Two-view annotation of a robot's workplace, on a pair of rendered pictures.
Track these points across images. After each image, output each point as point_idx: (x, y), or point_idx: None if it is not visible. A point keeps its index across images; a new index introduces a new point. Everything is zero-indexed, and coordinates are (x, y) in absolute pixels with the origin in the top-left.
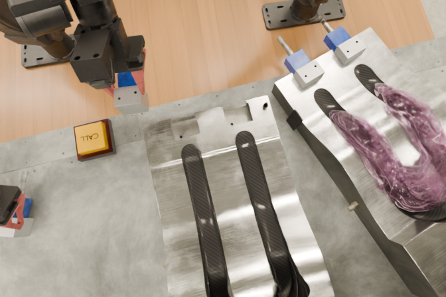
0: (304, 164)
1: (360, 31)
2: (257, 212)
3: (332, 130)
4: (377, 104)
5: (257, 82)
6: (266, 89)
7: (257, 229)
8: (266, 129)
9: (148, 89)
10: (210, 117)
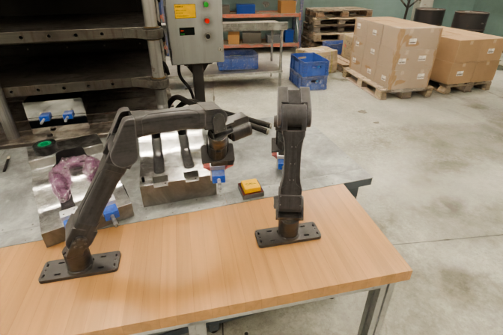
0: (129, 186)
1: (42, 254)
2: (161, 153)
3: None
4: (74, 188)
5: (142, 220)
6: (137, 217)
7: (162, 146)
8: (146, 174)
9: (220, 215)
10: (176, 177)
